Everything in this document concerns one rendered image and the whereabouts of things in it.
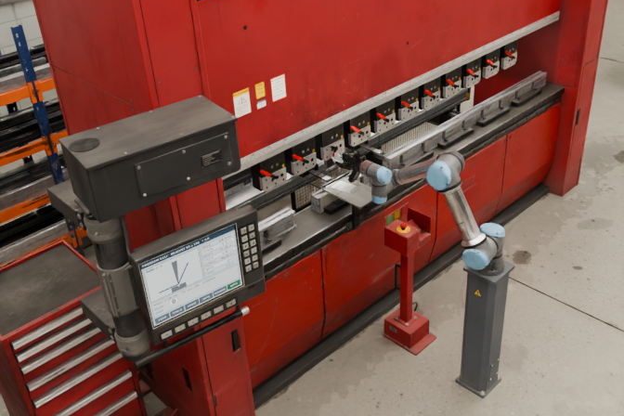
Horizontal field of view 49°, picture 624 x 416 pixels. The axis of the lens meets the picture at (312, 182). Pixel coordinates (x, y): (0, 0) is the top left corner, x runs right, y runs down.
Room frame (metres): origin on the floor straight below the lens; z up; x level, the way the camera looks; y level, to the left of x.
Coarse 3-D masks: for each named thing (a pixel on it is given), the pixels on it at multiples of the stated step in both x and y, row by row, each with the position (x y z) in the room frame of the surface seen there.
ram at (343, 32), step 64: (256, 0) 2.85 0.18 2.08; (320, 0) 3.09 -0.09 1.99; (384, 0) 3.38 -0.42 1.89; (448, 0) 3.72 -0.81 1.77; (512, 0) 4.15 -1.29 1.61; (256, 64) 2.83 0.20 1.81; (320, 64) 3.08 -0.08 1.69; (384, 64) 3.38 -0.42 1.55; (256, 128) 2.80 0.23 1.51; (320, 128) 3.06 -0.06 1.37
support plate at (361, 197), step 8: (352, 184) 3.12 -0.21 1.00; (360, 184) 3.11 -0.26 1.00; (328, 192) 3.06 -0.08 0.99; (336, 192) 3.04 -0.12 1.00; (344, 192) 3.04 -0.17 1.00; (360, 192) 3.03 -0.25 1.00; (368, 192) 3.02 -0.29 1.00; (344, 200) 2.97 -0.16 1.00; (352, 200) 2.96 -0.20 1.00; (360, 200) 2.96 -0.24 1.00; (368, 200) 2.95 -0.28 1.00; (360, 208) 2.89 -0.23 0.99
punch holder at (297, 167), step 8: (304, 144) 2.98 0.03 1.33; (312, 144) 3.02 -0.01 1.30; (288, 152) 2.95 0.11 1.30; (296, 152) 2.95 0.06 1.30; (304, 152) 2.98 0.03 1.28; (312, 152) 3.01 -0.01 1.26; (288, 160) 2.96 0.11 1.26; (296, 160) 2.94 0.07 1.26; (312, 160) 3.02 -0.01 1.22; (288, 168) 2.97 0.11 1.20; (296, 168) 2.94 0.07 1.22; (304, 168) 2.97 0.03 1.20
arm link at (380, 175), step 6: (372, 162) 2.90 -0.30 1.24; (372, 168) 2.86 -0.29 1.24; (378, 168) 2.84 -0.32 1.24; (384, 168) 2.84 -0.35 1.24; (366, 174) 2.87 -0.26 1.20; (372, 174) 2.84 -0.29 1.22; (378, 174) 2.82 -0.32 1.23; (384, 174) 2.80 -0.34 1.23; (390, 174) 2.82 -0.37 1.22; (372, 180) 2.84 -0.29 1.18; (378, 180) 2.81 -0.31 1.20; (384, 180) 2.80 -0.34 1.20; (390, 180) 2.83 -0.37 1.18
